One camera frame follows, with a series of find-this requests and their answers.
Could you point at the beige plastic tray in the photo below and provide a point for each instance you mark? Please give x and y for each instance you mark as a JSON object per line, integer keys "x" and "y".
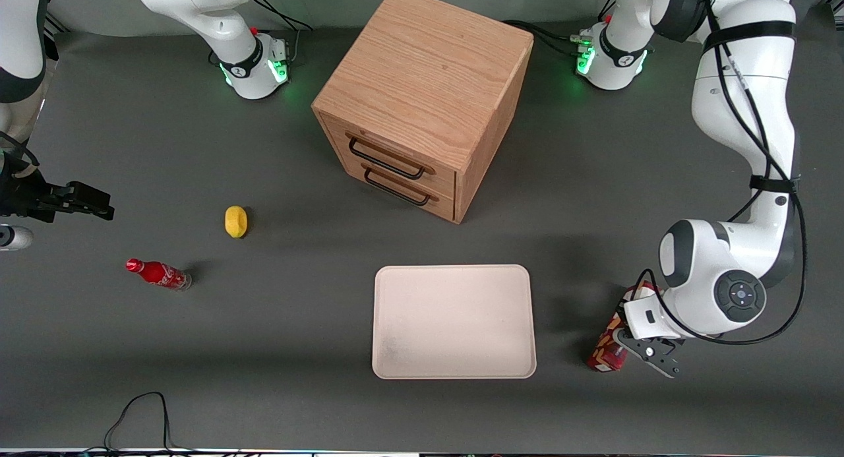
{"x": 453, "y": 322}

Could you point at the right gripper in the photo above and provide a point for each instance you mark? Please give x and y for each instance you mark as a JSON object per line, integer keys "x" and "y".
{"x": 25, "y": 196}

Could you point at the yellow lemon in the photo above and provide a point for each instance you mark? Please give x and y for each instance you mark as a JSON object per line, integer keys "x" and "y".
{"x": 236, "y": 221}

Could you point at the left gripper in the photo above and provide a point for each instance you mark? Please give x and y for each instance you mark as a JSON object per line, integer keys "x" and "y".
{"x": 621, "y": 312}

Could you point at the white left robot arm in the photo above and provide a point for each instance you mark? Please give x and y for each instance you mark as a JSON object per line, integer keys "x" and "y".
{"x": 738, "y": 114}

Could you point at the red cola bottle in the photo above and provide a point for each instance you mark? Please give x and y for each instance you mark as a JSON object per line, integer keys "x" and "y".
{"x": 158, "y": 273}

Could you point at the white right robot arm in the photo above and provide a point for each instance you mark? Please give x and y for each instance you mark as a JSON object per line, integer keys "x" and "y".
{"x": 217, "y": 22}

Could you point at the aluminium frame rail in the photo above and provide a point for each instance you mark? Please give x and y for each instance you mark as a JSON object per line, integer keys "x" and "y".
{"x": 834, "y": 5}
{"x": 56, "y": 23}

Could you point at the wooden drawer front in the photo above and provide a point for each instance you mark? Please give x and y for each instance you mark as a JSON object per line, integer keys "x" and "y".
{"x": 395, "y": 147}
{"x": 438, "y": 203}

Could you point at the wooden drawer cabinet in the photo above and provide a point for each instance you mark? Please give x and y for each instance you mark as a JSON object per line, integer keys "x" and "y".
{"x": 428, "y": 68}

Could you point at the red cookie box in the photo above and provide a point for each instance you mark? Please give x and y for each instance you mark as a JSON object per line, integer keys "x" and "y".
{"x": 603, "y": 351}

